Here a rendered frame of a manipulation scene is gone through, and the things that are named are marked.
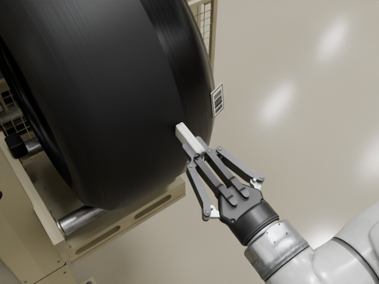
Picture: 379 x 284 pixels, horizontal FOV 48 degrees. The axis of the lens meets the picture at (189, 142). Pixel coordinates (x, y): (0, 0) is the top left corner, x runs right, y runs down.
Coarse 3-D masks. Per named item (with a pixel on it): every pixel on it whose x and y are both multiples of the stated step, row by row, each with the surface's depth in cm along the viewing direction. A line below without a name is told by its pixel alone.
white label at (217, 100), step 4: (220, 84) 81; (216, 88) 80; (220, 88) 81; (212, 92) 80; (216, 92) 81; (220, 92) 82; (212, 96) 80; (216, 96) 81; (220, 96) 82; (212, 100) 80; (216, 100) 82; (220, 100) 83; (212, 104) 81; (216, 104) 82; (220, 104) 84; (212, 108) 82; (216, 108) 83; (220, 108) 84; (212, 112) 82; (216, 112) 83
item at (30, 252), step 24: (0, 168) 87; (0, 192) 91; (24, 192) 96; (0, 216) 96; (24, 216) 101; (0, 240) 101; (24, 240) 107; (48, 240) 113; (24, 264) 114; (48, 264) 121
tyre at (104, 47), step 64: (0, 0) 68; (64, 0) 66; (128, 0) 69; (0, 64) 104; (64, 64) 65; (128, 64) 68; (192, 64) 74; (64, 128) 69; (128, 128) 71; (192, 128) 80; (128, 192) 81
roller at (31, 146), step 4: (28, 140) 118; (32, 140) 118; (36, 140) 118; (28, 144) 117; (32, 144) 117; (36, 144) 118; (40, 144) 118; (28, 148) 117; (32, 148) 117; (36, 148) 118; (40, 148) 118; (28, 152) 117; (32, 152) 118; (36, 152) 118; (24, 156) 117; (28, 156) 118
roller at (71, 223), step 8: (80, 208) 105; (88, 208) 104; (96, 208) 105; (64, 216) 104; (72, 216) 103; (80, 216) 103; (88, 216) 104; (96, 216) 105; (64, 224) 102; (72, 224) 102; (80, 224) 103; (64, 232) 105; (72, 232) 103
